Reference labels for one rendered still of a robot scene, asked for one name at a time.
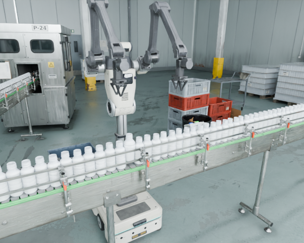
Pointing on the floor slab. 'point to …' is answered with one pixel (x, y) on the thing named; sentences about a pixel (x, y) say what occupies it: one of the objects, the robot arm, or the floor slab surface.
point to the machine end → (28, 58)
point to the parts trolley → (231, 87)
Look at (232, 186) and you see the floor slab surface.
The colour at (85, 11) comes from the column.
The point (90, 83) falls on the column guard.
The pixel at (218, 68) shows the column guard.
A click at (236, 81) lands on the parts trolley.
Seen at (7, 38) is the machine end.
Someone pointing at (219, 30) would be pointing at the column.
